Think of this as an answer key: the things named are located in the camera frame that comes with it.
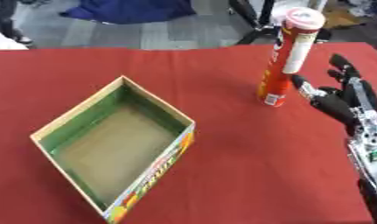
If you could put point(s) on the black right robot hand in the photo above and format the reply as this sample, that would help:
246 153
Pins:
339 102

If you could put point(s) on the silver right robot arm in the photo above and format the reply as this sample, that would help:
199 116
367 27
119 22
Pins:
370 172

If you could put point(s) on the tall red cylindrical bottle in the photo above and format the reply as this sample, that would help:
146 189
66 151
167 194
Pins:
279 70

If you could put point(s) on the open cardboard box green inside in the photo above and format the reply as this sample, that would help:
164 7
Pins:
114 145

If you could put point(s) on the black tripod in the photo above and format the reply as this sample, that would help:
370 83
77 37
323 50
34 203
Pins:
260 22

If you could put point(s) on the blue fabric bag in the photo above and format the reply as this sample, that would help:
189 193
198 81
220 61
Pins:
130 11

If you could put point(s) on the white object at edge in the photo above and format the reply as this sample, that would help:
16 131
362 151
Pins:
5 40

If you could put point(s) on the person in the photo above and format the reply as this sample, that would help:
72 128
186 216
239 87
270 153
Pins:
7 20

